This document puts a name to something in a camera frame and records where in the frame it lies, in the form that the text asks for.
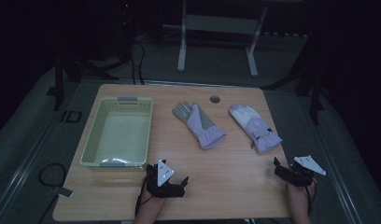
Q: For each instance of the person's left hand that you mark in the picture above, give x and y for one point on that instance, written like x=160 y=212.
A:
x=152 y=201

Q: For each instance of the lilac glove with grey palm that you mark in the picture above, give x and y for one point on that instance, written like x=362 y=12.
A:
x=201 y=127

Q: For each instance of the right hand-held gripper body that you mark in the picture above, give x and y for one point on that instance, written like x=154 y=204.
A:
x=303 y=175

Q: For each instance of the lilac and white glove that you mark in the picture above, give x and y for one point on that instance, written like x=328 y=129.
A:
x=257 y=129

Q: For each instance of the white metal stand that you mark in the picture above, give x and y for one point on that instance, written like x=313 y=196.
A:
x=216 y=25

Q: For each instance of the black metal stand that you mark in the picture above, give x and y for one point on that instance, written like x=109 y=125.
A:
x=314 y=93

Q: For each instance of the pale yellow plastic basket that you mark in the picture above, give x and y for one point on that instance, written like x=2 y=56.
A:
x=120 y=137

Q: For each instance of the black rectangular floor bracket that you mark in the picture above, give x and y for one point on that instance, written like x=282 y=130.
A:
x=72 y=116

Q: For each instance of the black tripod stand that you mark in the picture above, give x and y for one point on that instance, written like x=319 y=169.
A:
x=59 y=87

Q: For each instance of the person's right hand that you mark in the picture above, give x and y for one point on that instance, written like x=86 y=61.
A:
x=299 y=193

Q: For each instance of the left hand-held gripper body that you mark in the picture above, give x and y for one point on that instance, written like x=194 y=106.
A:
x=162 y=174

